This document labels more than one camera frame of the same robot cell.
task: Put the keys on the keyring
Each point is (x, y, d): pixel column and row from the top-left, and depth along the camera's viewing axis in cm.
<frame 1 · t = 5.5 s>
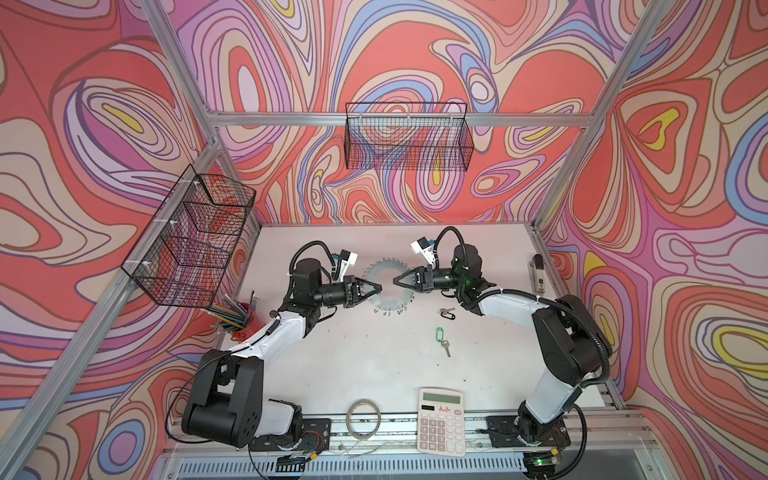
left hand: (383, 292, 75), fingers closed
right hand: (399, 288, 78), fingers closed
metal disc with keyrings: (394, 298, 78), point 20 cm above the table
key with green tag: (440, 338, 92), on the table
red cup with pens: (237, 316, 86), point 10 cm above the table

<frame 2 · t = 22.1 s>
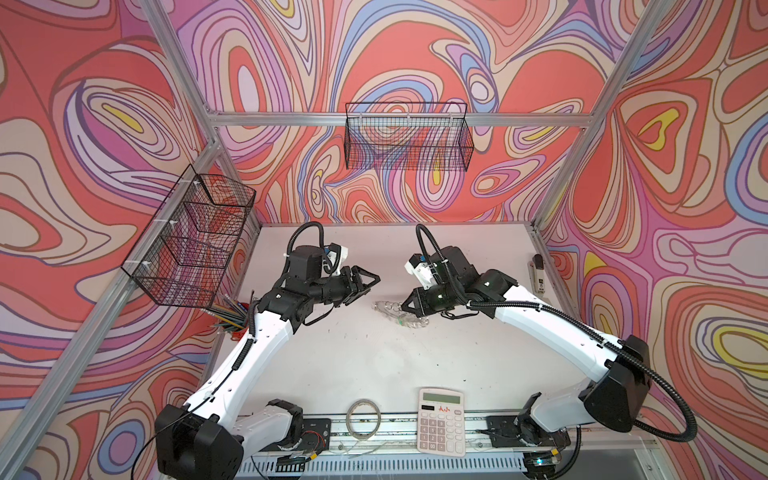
left hand: (380, 282, 71), fingers open
right hand: (408, 314, 74), fingers closed
metal disc with keyrings: (398, 315, 76), point 19 cm above the table
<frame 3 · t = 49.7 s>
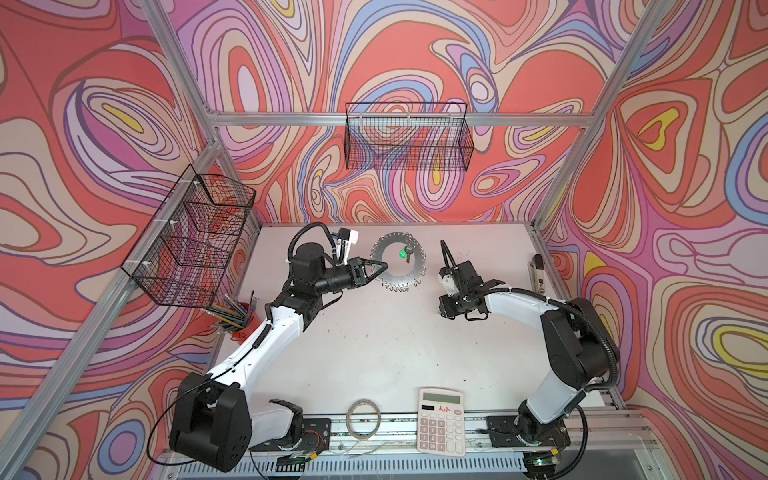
left hand: (389, 269, 71), fingers closed
right hand: (448, 312, 95), fingers closed
metal disc with keyrings: (405, 282, 74), point 26 cm above the table
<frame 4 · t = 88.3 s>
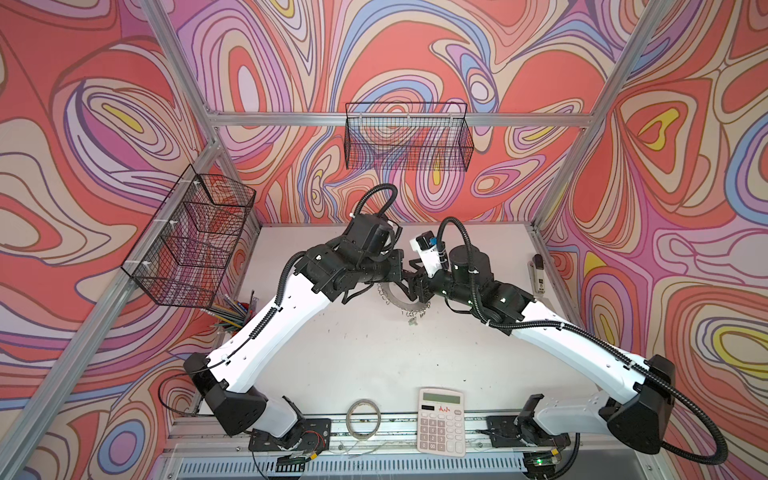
left hand: (411, 264, 67), fingers closed
right hand: (406, 276, 71), fingers open
